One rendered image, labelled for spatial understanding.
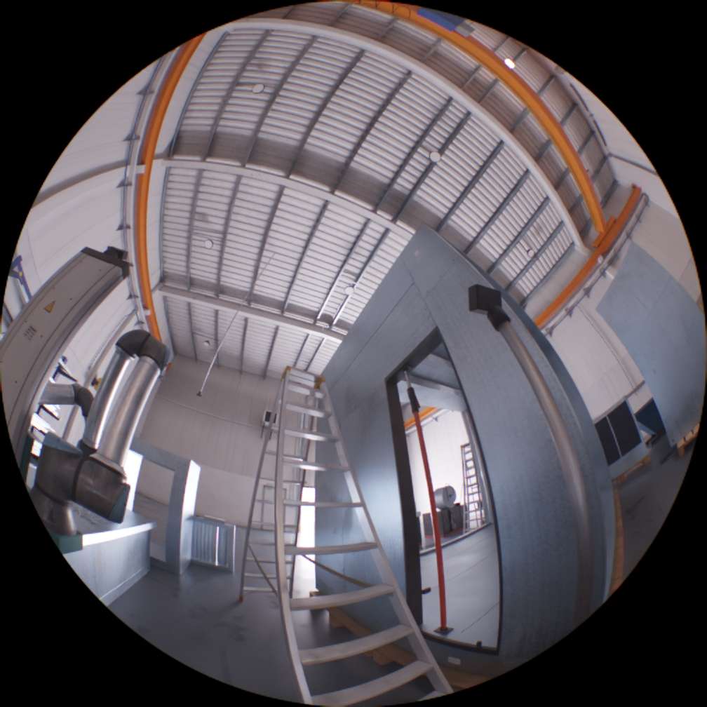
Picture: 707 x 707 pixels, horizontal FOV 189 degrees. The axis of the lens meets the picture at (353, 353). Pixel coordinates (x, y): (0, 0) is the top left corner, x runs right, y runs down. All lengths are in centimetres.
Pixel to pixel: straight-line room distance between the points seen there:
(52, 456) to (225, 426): 1079
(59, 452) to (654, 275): 557
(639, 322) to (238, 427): 1360
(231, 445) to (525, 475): 1087
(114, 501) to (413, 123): 794
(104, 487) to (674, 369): 523
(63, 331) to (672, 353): 537
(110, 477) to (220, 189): 750
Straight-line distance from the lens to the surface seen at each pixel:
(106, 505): 79
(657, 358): 457
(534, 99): 805
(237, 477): 1076
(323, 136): 699
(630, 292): 477
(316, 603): 91
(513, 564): 98
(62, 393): 150
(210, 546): 384
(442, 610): 140
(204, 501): 1086
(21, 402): 82
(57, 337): 83
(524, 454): 87
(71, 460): 82
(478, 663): 138
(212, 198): 790
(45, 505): 85
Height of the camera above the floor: 123
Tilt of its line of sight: 42 degrees up
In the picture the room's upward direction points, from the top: 3 degrees counter-clockwise
